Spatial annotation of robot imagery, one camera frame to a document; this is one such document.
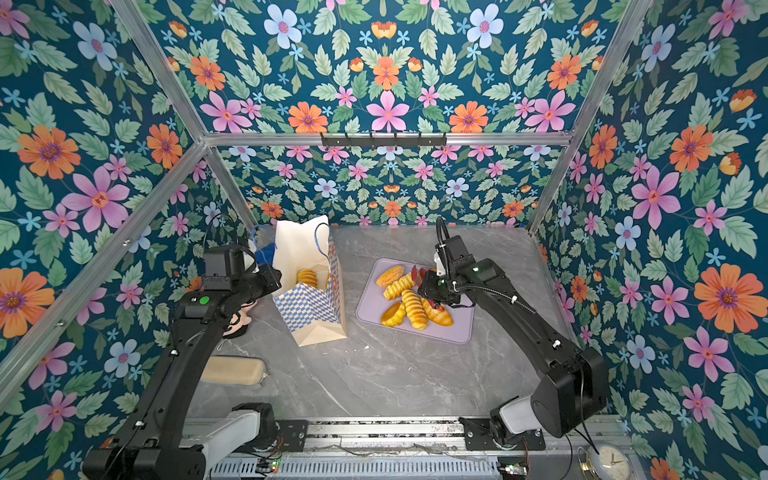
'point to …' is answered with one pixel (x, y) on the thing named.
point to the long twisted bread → (396, 288)
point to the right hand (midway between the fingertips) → (423, 289)
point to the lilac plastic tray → (372, 301)
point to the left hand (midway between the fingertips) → (282, 264)
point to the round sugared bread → (390, 275)
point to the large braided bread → (307, 276)
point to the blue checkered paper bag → (311, 296)
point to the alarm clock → (613, 462)
